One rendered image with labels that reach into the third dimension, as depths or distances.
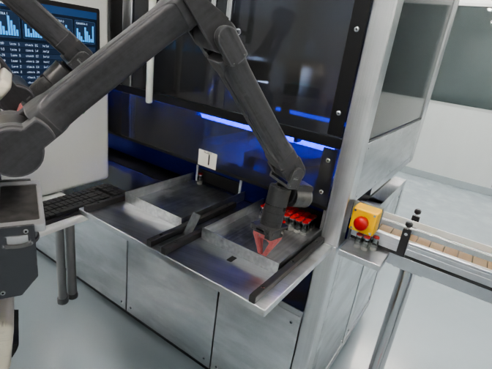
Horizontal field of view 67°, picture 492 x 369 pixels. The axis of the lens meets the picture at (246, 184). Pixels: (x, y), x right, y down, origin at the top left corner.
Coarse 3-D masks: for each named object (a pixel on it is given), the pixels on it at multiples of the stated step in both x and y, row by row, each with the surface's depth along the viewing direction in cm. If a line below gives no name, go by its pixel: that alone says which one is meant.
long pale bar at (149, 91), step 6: (150, 0) 124; (156, 0) 125; (150, 6) 125; (150, 60) 131; (150, 66) 132; (150, 72) 132; (150, 78) 133; (150, 84) 134; (150, 90) 135; (156, 90) 138; (162, 90) 140; (150, 96) 135; (150, 102) 137
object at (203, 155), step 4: (200, 152) 136; (204, 152) 135; (208, 152) 134; (200, 156) 137; (204, 156) 136; (208, 156) 135; (212, 156) 133; (216, 156) 132; (200, 160) 137; (204, 160) 136; (212, 160) 134; (216, 160) 133; (200, 164) 138; (204, 164) 136; (212, 164) 134; (212, 168) 135
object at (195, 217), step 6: (192, 216) 111; (198, 216) 110; (192, 222) 110; (186, 228) 110; (192, 228) 110; (180, 234) 109; (186, 234) 110; (168, 240) 105; (174, 240) 106; (162, 246) 102
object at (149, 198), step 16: (192, 176) 151; (128, 192) 125; (144, 192) 132; (160, 192) 137; (176, 192) 138; (192, 192) 140; (208, 192) 142; (224, 192) 144; (144, 208) 121; (160, 208) 116; (176, 208) 126; (192, 208) 127; (208, 208) 122; (176, 224) 114
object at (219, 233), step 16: (256, 208) 132; (224, 224) 117; (240, 224) 120; (208, 240) 108; (224, 240) 104; (240, 240) 110; (288, 240) 114; (304, 240) 116; (240, 256) 102; (256, 256) 99; (272, 256) 104; (288, 256) 100; (272, 272) 97
